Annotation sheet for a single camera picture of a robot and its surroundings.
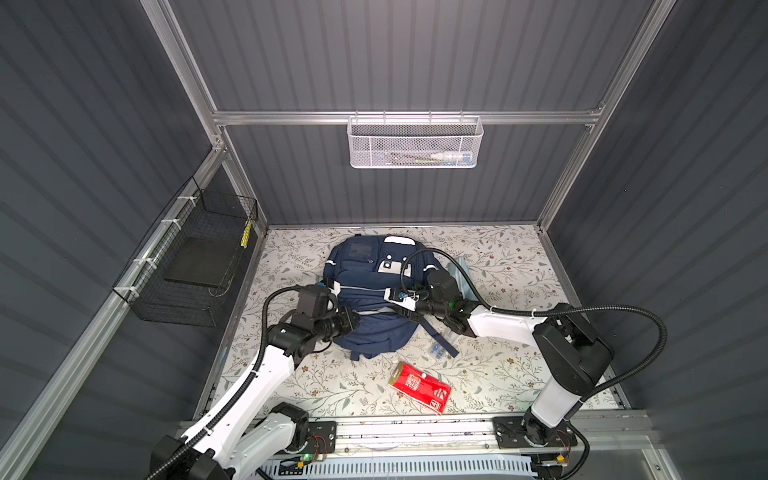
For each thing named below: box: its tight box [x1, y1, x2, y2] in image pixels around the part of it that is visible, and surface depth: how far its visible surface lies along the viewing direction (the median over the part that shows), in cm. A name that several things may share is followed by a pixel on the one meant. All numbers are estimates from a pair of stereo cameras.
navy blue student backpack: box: [323, 235, 459, 361], surface depth 86 cm
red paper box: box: [388, 361, 451, 415], surface depth 82 cm
